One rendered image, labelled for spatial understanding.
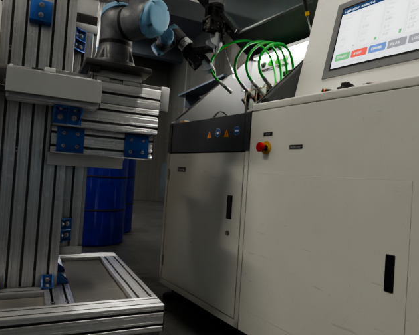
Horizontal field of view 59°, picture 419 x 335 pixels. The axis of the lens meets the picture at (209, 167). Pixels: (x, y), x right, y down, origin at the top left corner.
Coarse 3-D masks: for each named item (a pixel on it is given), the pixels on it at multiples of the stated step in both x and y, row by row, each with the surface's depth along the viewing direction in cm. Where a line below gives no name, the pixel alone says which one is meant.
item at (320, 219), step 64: (320, 0) 171; (320, 64) 158; (256, 128) 149; (320, 128) 122; (384, 128) 104; (256, 192) 146; (320, 192) 120; (384, 192) 103; (256, 256) 143; (320, 256) 119; (384, 256) 101; (256, 320) 141; (320, 320) 117; (384, 320) 100
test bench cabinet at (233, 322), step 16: (240, 240) 152; (160, 256) 207; (240, 256) 151; (160, 272) 206; (240, 272) 151; (176, 288) 191; (240, 288) 150; (192, 304) 190; (208, 304) 168; (224, 320) 157
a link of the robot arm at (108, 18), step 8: (104, 8) 132; (112, 8) 131; (120, 8) 130; (104, 16) 132; (112, 16) 130; (104, 24) 132; (112, 24) 130; (104, 32) 132; (112, 32) 131; (120, 32) 130; (128, 40) 134
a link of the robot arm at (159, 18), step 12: (132, 0) 125; (144, 0) 124; (156, 0) 123; (132, 12) 125; (144, 12) 122; (156, 12) 124; (168, 12) 129; (120, 24) 128; (132, 24) 126; (144, 24) 124; (156, 24) 125; (168, 24) 131; (132, 36) 130; (144, 36) 129; (156, 36) 129
